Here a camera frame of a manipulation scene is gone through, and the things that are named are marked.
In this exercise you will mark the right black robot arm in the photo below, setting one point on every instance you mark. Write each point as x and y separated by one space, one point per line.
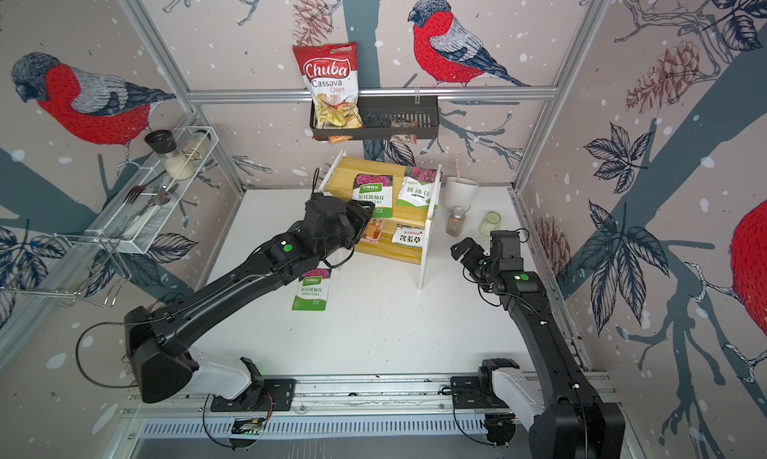
565 417

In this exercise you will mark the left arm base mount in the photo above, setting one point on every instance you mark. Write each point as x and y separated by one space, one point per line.
263 394

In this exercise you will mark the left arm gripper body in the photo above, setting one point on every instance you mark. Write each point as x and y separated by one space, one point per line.
354 224

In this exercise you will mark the green glass cup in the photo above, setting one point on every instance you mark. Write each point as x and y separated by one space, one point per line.
490 222

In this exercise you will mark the white seed packet lower shelf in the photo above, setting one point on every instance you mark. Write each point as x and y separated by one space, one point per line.
405 236

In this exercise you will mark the red Chuba cassava chips bag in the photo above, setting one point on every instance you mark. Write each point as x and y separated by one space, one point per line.
331 76

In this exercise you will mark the white wire wall rack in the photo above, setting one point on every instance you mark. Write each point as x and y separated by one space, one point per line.
132 229

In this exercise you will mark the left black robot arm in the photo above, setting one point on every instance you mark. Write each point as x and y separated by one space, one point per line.
159 343

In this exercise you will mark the black wall basket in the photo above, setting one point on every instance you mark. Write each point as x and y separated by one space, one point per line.
385 117

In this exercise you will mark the glass spice jar silver lid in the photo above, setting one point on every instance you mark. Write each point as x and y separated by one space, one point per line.
456 222

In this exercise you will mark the white mimosa seed bag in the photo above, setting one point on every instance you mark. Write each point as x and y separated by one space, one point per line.
417 188

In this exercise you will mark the green seed bag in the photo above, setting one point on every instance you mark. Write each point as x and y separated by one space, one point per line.
376 189
313 290

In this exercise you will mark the picture seed packet lower shelf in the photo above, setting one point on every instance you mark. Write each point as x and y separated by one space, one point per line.
374 231

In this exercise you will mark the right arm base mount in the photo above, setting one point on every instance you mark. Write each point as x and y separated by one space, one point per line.
475 391

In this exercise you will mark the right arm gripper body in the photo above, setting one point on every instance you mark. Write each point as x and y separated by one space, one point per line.
477 264

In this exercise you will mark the black lid grinder bottle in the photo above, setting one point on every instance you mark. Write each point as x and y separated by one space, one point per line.
177 166

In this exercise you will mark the fork in wire rack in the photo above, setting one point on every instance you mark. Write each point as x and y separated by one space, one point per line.
144 189

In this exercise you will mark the wooden two-tier shelf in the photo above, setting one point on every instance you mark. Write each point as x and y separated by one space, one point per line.
339 182

